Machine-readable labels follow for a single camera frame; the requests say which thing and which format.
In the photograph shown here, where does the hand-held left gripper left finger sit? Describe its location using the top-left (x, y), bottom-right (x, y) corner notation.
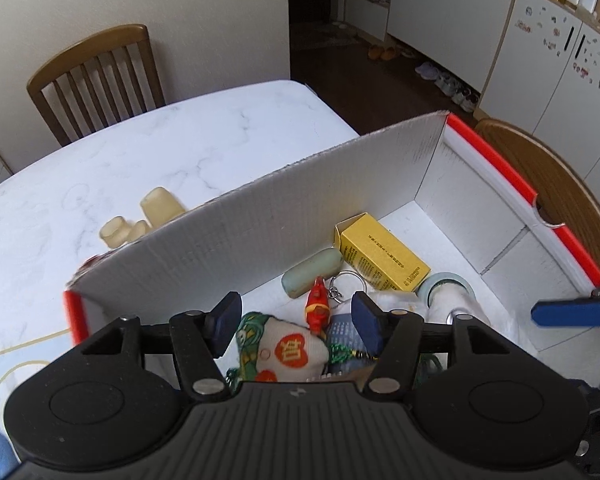
top-left (80, 291), bottom-right (243, 402)

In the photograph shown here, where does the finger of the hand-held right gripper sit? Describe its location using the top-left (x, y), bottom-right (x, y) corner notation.
top-left (530, 280), bottom-right (600, 330)

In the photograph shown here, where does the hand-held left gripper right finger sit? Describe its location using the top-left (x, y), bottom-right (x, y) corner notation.
top-left (351, 291), bottom-right (521, 403)

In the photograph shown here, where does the blue grey plastic packet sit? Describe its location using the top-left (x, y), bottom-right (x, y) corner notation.
top-left (327, 312), bottom-right (368, 376)

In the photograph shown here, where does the red figurine keychain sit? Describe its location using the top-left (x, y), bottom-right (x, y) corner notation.
top-left (304, 269), bottom-right (368, 336)

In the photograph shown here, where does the embroidered pouch with green tassel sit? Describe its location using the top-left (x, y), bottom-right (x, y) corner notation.
top-left (225, 310), bottom-right (381, 386)

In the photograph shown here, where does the small yellow box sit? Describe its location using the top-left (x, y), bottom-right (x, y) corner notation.
top-left (334, 212), bottom-right (432, 292)

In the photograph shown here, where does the pale green cylinder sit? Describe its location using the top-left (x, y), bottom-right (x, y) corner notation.
top-left (281, 247), bottom-right (344, 301)

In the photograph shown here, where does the red cardboard box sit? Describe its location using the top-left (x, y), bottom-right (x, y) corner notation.
top-left (62, 111), bottom-right (600, 396)

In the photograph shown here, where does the teal round case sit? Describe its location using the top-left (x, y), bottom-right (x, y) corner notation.
top-left (417, 271), bottom-right (475, 308)

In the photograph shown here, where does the white tooth plush keychain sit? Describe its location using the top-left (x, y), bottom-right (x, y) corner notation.
top-left (427, 290), bottom-right (491, 326)

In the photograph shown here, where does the wooden round-back chair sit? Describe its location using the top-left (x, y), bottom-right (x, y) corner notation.
top-left (474, 117), bottom-right (600, 286)

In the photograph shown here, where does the large yellowish rubber cap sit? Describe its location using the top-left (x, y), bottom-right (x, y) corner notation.
top-left (140, 186), bottom-right (187, 226)

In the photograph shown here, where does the wooden slat-back chair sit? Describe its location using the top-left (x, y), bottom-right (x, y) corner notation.
top-left (26, 23), bottom-right (167, 148)

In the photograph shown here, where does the white wooden wall cabinet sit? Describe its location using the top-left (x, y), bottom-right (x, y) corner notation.
top-left (342, 0), bottom-right (600, 133)

